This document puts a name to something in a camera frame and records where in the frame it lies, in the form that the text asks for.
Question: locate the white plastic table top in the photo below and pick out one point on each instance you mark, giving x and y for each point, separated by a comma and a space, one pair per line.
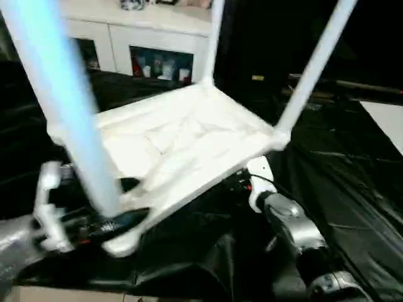
189, 126

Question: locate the white plastic table leg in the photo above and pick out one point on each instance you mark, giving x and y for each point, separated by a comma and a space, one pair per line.
214, 41
315, 63
63, 94

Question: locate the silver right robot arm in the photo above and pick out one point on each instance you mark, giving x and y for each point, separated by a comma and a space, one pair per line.
292, 220

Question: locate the small tan label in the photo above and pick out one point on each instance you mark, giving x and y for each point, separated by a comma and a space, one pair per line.
257, 77

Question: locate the black plastic mat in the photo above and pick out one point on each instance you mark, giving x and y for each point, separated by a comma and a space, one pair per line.
346, 157

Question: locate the small white cup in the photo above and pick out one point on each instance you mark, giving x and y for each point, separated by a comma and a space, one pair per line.
147, 70

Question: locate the white printed carton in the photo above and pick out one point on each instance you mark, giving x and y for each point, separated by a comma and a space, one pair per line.
167, 69

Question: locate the white mug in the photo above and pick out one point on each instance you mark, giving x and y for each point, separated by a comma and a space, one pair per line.
183, 74

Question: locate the tall black cabinet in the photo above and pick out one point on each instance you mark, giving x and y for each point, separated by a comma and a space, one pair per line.
258, 37

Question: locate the white cabinet with glass doors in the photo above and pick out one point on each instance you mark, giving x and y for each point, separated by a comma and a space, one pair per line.
141, 31

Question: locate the black horizontal bar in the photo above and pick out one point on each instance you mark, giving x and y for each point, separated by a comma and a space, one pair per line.
362, 86

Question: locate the white flat board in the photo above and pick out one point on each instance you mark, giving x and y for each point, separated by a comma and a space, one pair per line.
387, 122

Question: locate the patterned mug on cabinet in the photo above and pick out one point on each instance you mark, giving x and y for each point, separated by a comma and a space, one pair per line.
132, 3

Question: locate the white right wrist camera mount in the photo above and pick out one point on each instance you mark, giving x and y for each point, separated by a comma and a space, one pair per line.
261, 166

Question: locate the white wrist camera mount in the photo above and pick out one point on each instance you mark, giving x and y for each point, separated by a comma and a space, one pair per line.
50, 226
261, 166

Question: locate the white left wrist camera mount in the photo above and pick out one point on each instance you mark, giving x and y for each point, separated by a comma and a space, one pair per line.
50, 226

